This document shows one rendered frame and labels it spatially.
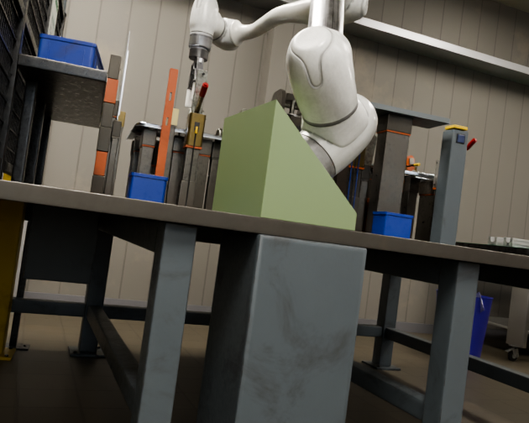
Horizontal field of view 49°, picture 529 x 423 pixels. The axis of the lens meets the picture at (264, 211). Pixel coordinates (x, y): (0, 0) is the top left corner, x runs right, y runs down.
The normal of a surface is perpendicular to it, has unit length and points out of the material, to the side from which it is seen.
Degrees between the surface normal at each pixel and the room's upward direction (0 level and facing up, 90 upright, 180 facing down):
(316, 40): 60
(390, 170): 90
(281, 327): 90
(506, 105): 90
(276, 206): 90
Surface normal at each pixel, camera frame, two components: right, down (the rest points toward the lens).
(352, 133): 0.59, 0.39
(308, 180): 0.40, 0.02
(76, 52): 0.19, -0.01
